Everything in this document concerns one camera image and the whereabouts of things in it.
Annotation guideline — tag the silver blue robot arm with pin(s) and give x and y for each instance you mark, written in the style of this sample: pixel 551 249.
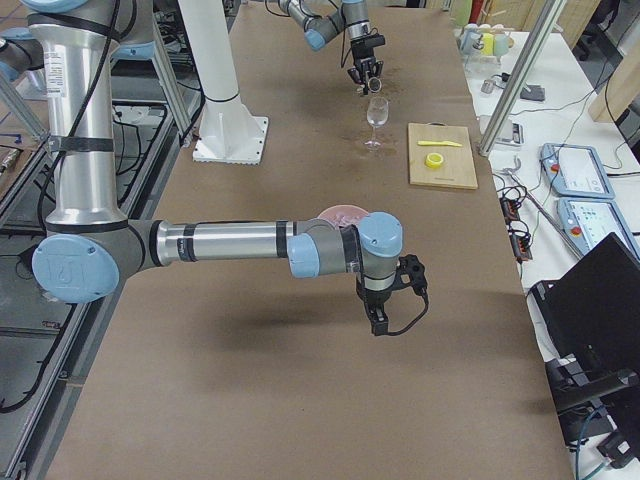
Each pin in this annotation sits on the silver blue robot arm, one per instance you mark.
pixel 91 246
pixel 351 18

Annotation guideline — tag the yellow lemon slice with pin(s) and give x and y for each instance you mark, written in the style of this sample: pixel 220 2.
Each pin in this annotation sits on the yellow lemon slice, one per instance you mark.
pixel 434 160

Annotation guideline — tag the aluminium frame post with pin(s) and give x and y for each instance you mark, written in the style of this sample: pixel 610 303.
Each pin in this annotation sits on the aluminium frame post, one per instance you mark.
pixel 530 52

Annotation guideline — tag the upper blue teach pendant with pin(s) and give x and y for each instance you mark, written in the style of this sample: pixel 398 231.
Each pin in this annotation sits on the upper blue teach pendant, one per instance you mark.
pixel 575 171

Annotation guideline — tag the yellow plastic cup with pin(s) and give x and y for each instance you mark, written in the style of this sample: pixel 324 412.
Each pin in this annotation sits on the yellow plastic cup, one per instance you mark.
pixel 486 44

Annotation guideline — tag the white pedestal column base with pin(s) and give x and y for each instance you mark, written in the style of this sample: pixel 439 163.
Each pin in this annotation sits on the white pedestal column base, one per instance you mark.
pixel 228 132

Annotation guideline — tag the clear wine glass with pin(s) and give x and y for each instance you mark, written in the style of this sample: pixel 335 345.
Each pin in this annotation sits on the clear wine glass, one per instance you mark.
pixel 377 116

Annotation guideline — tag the black laptop monitor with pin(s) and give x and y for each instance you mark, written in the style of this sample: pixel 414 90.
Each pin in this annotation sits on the black laptop monitor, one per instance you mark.
pixel 592 312

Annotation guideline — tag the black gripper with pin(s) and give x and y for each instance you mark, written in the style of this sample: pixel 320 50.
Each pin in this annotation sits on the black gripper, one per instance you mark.
pixel 376 298
pixel 361 52

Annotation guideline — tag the dark grey folded cloth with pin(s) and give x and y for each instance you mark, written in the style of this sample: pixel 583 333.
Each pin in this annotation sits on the dark grey folded cloth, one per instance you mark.
pixel 534 93

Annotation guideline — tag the silver tray box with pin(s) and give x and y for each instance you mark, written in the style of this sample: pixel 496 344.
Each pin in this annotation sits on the silver tray box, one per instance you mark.
pixel 511 134

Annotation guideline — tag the pink bowl of ice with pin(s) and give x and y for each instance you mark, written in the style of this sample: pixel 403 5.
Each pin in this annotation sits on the pink bowl of ice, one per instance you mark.
pixel 343 215

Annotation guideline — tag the bamboo cutting board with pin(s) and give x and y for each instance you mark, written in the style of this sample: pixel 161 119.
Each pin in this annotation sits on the bamboo cutting board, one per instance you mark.
pixel 458 170

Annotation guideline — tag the lower blue teach pendant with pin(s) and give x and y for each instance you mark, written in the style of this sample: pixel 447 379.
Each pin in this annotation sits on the lower blue teach pendant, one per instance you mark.
pixel 588 221

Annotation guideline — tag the yellow plastic knife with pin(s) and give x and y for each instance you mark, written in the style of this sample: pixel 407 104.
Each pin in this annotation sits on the yellow plastic knife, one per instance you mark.
pixel 444 143

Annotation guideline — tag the small steel cup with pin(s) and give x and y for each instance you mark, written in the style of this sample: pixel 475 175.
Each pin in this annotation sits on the small steel cup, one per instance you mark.
pixel 488 86

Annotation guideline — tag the blue teach pendant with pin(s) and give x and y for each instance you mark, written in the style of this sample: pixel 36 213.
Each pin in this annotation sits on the blue teach pendant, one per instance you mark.
pixel 588 221
pixel 575 171

